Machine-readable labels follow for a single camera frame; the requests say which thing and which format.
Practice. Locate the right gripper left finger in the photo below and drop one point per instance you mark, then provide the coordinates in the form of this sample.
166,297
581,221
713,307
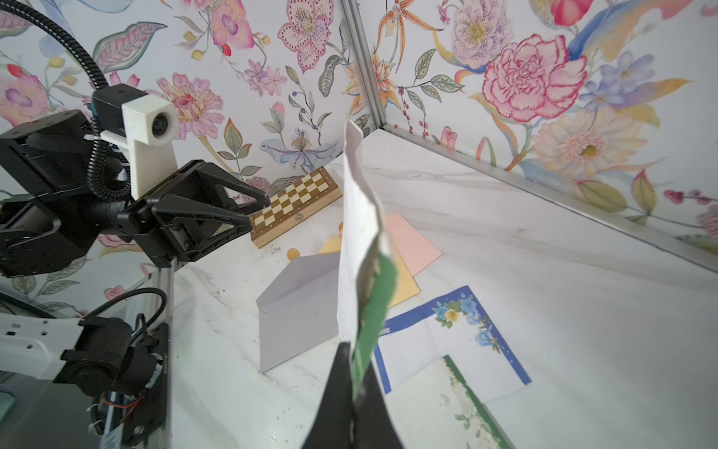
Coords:
332,426

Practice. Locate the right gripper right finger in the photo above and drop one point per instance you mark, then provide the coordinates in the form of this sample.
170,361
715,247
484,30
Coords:
373,425

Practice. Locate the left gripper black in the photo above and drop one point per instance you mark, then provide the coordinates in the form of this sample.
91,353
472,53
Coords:
58,218

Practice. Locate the grey envelope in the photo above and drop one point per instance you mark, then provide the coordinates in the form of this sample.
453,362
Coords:
298,310

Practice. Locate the blue floral letter paper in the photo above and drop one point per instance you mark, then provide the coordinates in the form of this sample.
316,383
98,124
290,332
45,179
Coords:
454,325

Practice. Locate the green floral letter paper top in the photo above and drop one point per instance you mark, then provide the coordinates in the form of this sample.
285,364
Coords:
367,275

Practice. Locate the green floral letter paper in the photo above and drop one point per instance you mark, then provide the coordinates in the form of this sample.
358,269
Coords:
367,275
436,408

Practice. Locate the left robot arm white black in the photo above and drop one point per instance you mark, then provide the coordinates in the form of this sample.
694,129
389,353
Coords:
125,182

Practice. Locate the green floral letter paper lower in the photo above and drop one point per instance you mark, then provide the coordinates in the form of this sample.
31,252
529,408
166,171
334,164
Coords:
436,408

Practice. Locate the pink envelope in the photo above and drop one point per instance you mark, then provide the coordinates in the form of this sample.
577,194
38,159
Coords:
416,250

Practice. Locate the wooden chessboard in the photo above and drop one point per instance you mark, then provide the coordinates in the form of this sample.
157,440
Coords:
296,203

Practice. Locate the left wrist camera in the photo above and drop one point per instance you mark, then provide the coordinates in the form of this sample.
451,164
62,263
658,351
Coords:
142,126

